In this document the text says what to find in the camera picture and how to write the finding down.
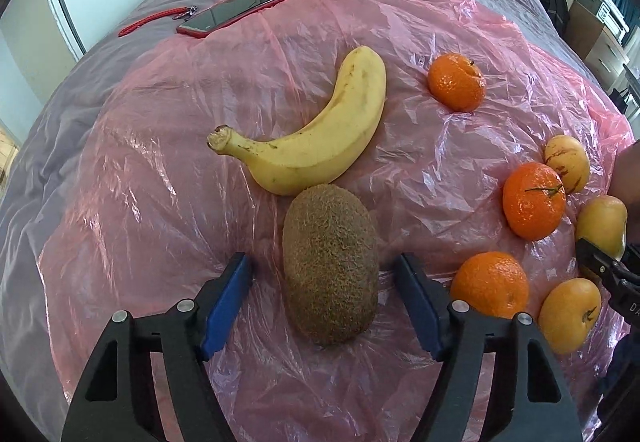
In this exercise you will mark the wooden nightstand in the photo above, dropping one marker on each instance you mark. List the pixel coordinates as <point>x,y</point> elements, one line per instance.
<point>595,47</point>

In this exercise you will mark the striped yellow pepino melon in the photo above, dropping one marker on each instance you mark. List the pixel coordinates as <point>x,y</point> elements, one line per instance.
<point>566,162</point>

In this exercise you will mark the round orange tangerine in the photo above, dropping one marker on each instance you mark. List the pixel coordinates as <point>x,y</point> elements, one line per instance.
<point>490,284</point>

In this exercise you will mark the red smartphone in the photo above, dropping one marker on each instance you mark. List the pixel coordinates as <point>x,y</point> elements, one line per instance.
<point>235,12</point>

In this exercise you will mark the bed with grey sheet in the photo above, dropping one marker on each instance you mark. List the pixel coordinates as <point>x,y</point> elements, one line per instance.
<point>150,7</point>

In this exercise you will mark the black backpack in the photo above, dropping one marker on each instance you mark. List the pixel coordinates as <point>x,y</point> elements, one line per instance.
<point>552,2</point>

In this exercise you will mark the pink plastic sheet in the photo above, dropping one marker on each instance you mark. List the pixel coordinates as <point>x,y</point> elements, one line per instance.
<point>150,172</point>

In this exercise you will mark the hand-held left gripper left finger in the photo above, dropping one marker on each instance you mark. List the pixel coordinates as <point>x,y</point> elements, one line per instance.
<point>230,302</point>

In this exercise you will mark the white printer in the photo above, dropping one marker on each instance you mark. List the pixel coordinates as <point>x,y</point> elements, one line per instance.
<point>607,12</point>

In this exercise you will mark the brown kiwi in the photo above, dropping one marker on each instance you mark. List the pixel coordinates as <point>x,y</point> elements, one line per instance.
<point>330,267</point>

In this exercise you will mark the yellow banana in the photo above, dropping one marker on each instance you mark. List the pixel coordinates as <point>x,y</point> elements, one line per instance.
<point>320,147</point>

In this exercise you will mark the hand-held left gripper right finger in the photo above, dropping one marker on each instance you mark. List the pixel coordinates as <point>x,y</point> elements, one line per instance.
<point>417,297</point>

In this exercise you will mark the small tangerine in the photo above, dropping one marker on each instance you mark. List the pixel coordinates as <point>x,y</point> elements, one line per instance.
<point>456,82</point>

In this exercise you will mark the tangerine with green stem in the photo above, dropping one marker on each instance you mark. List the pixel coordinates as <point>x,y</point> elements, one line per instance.
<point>534,207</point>

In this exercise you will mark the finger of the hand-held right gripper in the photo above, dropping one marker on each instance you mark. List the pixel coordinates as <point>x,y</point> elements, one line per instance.
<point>612,274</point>

